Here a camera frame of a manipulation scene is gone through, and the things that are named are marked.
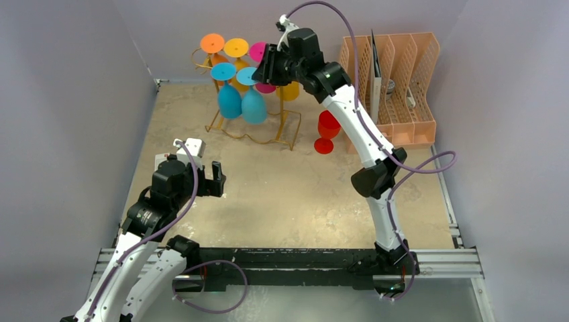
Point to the dark folder in organizer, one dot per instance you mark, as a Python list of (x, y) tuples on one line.
[(375, 81)]

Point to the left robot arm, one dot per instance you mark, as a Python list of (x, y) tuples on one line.
[(122, 294)]

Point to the magenta wine glass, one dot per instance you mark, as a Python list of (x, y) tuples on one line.
[(256, 53)]

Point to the peach plastic file organizer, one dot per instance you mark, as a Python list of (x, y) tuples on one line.
[(407, 63)]

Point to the yellow wine glass right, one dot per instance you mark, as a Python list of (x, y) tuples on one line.
[(288, 92)]

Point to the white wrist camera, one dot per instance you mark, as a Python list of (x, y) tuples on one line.
[(196, 148), (285, 26)]

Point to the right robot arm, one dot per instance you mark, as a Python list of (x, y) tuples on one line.
[(297, 58)]

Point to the gold wire wine glass rack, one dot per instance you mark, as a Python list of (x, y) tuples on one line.
[(281, 125)]

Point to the yellow wine glass back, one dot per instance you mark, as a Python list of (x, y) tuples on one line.
[(237, 48)]

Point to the red wine glass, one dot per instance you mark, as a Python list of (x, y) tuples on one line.
[(328, 128)]

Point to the orange wine glass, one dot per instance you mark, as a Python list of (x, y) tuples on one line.
[(212, 44)]

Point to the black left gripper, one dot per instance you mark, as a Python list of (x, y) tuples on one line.
[(211, 186)]

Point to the white stapler box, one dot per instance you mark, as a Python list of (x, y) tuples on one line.
[(160, 158)]

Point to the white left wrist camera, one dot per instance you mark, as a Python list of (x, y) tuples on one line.
[(196, 148)]

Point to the light blue wine glass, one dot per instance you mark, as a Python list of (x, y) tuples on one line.
[(253, 104)]

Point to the yellow wine glass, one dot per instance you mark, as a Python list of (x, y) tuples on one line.
[(237, 48), (288, 92)]

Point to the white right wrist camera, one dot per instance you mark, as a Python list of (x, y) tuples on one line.
[(285, 26)]

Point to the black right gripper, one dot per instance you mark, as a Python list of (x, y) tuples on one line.
[(271, 64)]

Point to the aluminium frame rail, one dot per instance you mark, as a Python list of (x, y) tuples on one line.
[(455, 263)]

